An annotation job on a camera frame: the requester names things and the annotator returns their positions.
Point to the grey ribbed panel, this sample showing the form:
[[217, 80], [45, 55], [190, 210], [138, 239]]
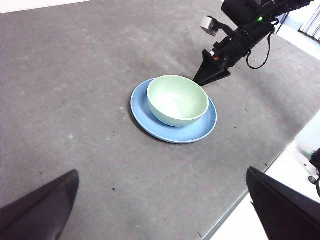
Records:
[[312, 27]]

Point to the blue plate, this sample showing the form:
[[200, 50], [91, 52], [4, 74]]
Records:
[[175, 135]]

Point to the pale grey camera box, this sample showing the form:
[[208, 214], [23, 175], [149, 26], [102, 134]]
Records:
[[208, 26]]

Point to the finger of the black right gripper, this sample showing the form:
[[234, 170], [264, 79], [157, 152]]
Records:
[[206, 66], [215, 76]]

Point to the white base platform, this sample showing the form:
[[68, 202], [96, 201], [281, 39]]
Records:
[[287, 160]]

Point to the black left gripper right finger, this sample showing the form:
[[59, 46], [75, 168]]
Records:
[[287, 215]]

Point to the green bowl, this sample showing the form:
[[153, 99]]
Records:
[[175, 100]]

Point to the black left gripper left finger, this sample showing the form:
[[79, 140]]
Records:
[[32, 215]]

